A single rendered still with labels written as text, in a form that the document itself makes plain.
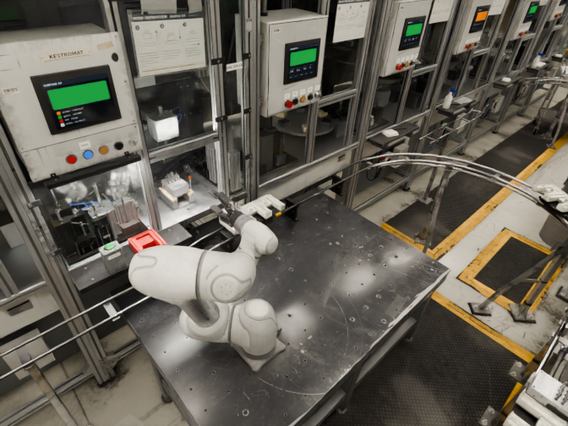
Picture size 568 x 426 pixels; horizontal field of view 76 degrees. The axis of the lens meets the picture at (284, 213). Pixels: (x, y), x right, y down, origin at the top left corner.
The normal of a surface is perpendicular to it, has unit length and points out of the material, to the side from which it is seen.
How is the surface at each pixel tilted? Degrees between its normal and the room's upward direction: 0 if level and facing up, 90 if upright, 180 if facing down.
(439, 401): 0
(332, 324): 0
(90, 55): 90
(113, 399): 0
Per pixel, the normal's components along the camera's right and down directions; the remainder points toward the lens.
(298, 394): 0.05, -0.79
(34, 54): 0.68, 0.47
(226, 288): 0.11, 0.15
